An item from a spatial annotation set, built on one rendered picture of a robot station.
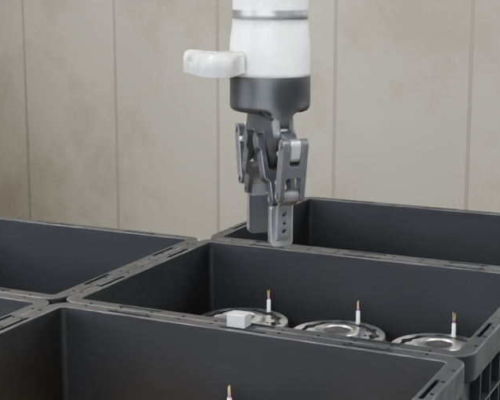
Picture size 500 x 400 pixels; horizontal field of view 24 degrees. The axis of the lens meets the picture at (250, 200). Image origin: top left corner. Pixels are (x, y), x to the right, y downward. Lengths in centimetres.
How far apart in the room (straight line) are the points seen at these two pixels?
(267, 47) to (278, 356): 27
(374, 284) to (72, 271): 40
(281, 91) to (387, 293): 32
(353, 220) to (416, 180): 151
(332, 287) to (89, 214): 256
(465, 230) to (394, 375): 61
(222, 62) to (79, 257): 50
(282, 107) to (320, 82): 217
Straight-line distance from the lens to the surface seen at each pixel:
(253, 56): 104
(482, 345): 99
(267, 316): 129
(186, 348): 104
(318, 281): 130
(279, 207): 105
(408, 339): 123
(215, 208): 347
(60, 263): 147
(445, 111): 303
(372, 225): 159
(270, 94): 104
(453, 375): 92
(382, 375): 97
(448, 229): 156
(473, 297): 125
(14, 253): 151
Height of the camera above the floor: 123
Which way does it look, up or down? 11 degrees down
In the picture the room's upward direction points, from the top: straight up
